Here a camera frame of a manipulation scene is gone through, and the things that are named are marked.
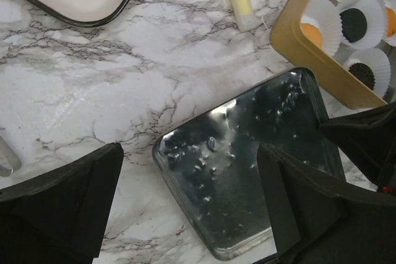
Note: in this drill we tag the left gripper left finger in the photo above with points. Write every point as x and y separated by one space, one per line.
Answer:
61 216

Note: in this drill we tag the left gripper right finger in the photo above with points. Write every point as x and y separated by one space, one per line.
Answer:
317 218

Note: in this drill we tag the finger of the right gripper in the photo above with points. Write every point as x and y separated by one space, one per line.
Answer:
368 140

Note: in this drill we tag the metal tweezers black tips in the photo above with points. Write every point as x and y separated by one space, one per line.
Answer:
9 162

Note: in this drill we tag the silver tin lid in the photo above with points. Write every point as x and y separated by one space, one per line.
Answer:
209 163

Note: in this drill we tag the orange round cookie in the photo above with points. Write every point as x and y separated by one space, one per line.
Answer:
312 33

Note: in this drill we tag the black sandwich cookie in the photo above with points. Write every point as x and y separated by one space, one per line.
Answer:
354 24
363 73

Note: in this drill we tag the black sandwich cookie bottom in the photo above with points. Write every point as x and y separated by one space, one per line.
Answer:
354 24

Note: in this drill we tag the brown chip cookie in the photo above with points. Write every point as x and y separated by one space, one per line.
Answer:
391 17

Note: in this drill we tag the white paper cup bottom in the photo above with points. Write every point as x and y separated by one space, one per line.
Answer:
378 61

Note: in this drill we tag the gold cookie tin box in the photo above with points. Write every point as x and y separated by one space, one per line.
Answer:
288 40

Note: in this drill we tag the white paper cup centre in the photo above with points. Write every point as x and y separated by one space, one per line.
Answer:
375 18

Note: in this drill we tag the white paper cup left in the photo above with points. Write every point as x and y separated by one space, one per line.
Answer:
324 15

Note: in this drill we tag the white paper cup right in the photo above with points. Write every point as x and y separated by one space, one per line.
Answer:
390 4

